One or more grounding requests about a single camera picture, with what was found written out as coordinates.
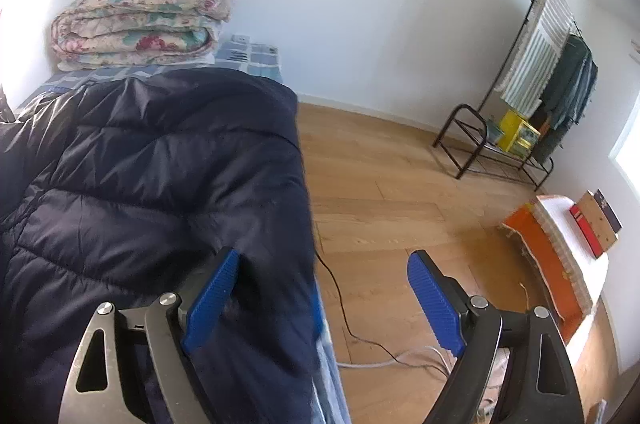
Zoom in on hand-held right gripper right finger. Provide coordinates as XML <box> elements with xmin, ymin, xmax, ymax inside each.
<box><xmin>407</xmin><ymin>249</ymin><xmax>585</xmax><ymax>424</ymax></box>

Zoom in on dark green hanging clothes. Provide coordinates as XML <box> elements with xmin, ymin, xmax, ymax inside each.
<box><xmin>532</xmin><ymin>34</ymin><xmax>599</xmax><ymax>165</ymax></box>

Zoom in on red flat box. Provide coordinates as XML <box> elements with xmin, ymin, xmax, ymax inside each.
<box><xmin>570</xmin><ymin>204</ymin><xmax>606</xmax><ymax>259</ymax></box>

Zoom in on white cable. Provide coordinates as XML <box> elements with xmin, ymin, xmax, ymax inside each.
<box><xmin>337</xmin><ymin>344</ymin><xmax>451</xmax><ymax>373</ymax></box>

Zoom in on floral folded quilt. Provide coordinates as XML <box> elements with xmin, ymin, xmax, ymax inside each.
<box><xmin>51</xmin><ymin>0</ymin><xmax>242</xmax><ymax>71</ymax></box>

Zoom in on brown cardboard box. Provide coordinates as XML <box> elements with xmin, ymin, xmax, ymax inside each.
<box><xmin>577</xmin><ymin>190</ymin><xmax>620</xmax><ymax>255</ymax></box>

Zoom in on dark flat box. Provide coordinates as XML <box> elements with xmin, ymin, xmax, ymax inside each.
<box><xmin>592</xmin><ymin>188</ymin><xmax>623</xmax><ymax>235</ymax></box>

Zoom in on yellow box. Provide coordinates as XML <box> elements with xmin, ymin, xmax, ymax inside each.
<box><xmin>500</xmin><ymin>110</ymin><xmax>541</xmax><ymax>153</ymax></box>

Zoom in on window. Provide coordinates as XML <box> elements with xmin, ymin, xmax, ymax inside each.
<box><xmin>609</xmin><ymin>104</ymin><xmax>640</xmax><ymax>187</ymax></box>

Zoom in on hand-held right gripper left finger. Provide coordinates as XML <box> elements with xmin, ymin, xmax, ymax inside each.
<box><xmin>59</xmin><ymin>247</ymin><xmax>241</xmax><ymax>424</ymax></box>

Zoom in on black cable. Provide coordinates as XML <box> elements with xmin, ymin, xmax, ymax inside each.
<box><xmin>312</xmin><ymin>249</ymin><xmax>451</xmax><ymax>376</ymax></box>

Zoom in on blue white striped blanket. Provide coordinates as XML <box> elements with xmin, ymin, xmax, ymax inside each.
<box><xmin>15</xmin><ymin>35</ymin><xmax>351</xmax><ymax>424</ymax></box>

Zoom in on navy puffer jacket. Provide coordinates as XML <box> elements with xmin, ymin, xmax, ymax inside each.
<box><xmin>0</xmin><ymin>68</ymin><xmax>321</xmax><ymax>424</ymax></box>

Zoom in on striped hanging towel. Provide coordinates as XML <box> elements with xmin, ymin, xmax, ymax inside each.
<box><xmin>492</xmin><ymin>0</ymin><xmax>576</xmax><ymax>117</ymax></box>

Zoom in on black metal clothes rack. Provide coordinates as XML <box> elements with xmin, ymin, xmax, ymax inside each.
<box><xmin>432</xmin><ymin>0</ymin><xmax>598</xmax><ymax>192</ymax></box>

